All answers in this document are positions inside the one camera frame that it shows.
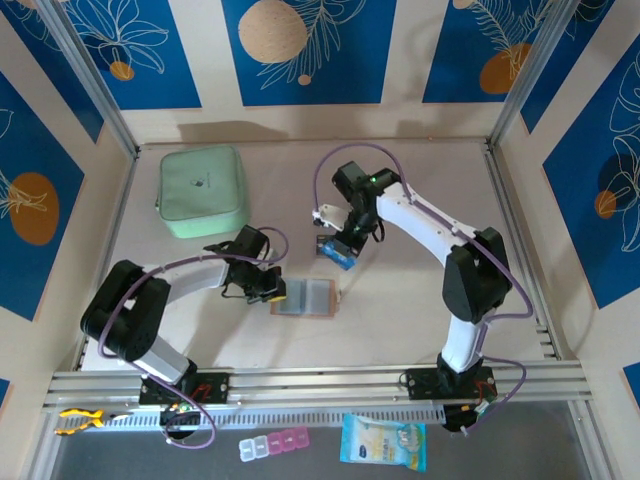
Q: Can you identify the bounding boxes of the blue credit card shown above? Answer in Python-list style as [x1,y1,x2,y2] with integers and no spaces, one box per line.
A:
[322,241,360,272]

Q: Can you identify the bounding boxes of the mint green zip pouch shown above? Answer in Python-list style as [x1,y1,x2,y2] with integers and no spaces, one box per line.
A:
[153,145,252,240]

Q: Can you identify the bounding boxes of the white pink pill box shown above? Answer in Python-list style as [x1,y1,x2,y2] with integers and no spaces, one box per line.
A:
[237,428,312,464]

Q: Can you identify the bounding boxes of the blue yellow snack packet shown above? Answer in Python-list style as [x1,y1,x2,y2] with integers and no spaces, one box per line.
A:
[339,413,428,474]

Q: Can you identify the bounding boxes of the yellow black pliers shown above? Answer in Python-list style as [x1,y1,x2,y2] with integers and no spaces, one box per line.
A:
[55,407,133,437]

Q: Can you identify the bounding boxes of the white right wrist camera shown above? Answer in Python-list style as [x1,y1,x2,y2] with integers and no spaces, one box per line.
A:
[310,202,348,233]

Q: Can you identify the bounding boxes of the aluminium front rail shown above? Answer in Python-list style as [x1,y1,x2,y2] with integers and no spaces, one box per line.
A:
[42,362,594,412]

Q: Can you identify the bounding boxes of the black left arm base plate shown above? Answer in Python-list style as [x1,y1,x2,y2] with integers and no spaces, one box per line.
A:
[138,370,232,406]

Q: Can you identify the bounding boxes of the slotted grey cable duct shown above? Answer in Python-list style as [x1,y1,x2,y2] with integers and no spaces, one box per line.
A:
[49,403,447,435]

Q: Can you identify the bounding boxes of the aluminium side rail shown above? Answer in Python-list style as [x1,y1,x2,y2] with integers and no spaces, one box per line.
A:
[72,149,141,372]
[482,142,559,361]

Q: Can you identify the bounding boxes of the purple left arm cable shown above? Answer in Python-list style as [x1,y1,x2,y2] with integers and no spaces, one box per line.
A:
[97,227,292,451]

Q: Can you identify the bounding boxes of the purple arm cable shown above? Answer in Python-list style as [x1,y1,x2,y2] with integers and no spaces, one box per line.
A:
[97,227,292,451]
[313,143,534,436]

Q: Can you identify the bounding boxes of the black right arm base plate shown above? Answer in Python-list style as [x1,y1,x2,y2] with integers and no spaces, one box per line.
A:
[404,366,500,402]

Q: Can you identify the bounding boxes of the black cable connector block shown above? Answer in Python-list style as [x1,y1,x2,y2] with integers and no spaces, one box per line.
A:
[442,399,496,435]
[158,402,202,444]

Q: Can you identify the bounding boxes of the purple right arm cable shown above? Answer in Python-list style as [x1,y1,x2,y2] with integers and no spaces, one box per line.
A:
[313,143,534,436]

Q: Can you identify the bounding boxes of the aluminium frame post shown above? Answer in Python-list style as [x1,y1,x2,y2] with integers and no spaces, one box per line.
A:
[487,0,584,149]
[34,0,141,159]

